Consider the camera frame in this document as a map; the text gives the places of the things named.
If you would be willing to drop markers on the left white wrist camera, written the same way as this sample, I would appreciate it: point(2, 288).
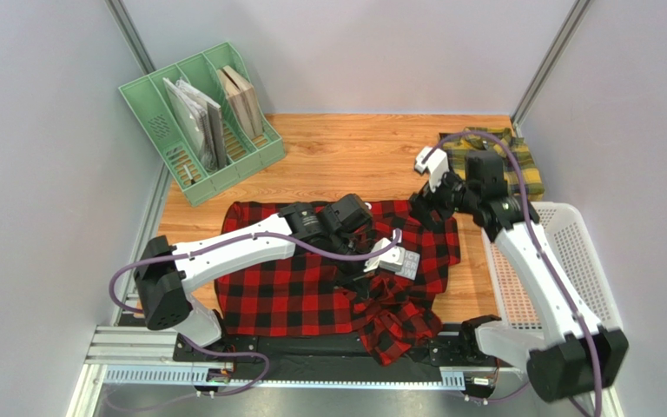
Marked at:
point(387, 254)

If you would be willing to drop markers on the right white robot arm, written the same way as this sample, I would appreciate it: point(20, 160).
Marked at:
point(577, 353)

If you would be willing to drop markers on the aluminium frame rail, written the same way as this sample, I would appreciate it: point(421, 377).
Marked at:
point(130, 355)

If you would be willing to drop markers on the green file organizer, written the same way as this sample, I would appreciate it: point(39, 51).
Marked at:
point(149, 101)

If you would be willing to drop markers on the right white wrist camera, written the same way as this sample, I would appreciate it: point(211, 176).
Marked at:
point(435, 163)

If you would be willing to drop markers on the grey spiral notebooks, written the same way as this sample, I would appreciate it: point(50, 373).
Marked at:
point(200, 119)

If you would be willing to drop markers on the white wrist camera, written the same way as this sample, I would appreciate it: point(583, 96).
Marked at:
point(435, 163)
point(387, 254)

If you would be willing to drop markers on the yellow plaid folded shirt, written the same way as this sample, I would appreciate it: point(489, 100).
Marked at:
point(457, 150)

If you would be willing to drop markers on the brown books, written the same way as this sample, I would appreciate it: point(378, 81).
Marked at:
point(242, 98)

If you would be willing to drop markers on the red black plaid shirt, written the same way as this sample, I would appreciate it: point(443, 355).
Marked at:
point(304, 295)

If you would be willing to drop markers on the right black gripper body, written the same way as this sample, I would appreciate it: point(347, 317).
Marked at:
point(429, 204)

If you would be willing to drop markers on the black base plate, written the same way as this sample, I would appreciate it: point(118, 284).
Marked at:
point(338, 358)

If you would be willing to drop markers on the white plastic basket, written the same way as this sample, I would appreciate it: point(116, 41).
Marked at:
point(570, 242)

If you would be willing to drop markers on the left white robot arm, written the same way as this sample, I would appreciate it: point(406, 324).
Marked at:
point(166, 275)

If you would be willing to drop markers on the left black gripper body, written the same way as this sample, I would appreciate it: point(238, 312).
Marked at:
point(351, 271)

